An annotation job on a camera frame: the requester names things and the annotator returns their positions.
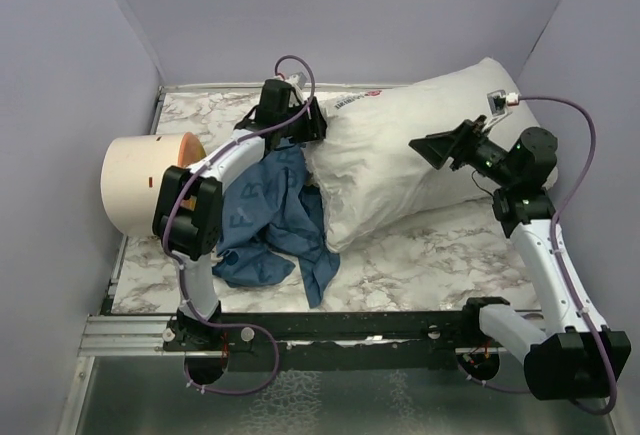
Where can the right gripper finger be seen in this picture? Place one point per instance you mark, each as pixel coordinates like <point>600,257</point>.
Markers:
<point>457,156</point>
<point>432,147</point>

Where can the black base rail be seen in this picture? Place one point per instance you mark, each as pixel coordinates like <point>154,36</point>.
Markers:
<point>334,341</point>

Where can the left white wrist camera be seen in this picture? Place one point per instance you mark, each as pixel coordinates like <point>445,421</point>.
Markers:
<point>298,80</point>

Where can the blue lettered pillowcase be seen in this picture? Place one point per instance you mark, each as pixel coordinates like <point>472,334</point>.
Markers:
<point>269,212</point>

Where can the white pillow with red logo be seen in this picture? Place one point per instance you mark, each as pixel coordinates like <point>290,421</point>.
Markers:
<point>368,175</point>

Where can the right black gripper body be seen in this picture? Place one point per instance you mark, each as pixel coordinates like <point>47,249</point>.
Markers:
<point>479,152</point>

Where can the aluminium frame rail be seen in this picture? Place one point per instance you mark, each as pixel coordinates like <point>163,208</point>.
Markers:
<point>123,336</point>

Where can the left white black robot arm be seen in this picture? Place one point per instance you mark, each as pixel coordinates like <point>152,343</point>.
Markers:
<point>188,217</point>

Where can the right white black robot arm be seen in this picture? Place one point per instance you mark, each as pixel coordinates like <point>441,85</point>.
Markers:
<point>576,355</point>

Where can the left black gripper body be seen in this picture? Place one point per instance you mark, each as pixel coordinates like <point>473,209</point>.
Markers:
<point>302,128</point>

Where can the cream cylinder with orange lid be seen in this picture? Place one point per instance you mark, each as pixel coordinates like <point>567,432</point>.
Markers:
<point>132,173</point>

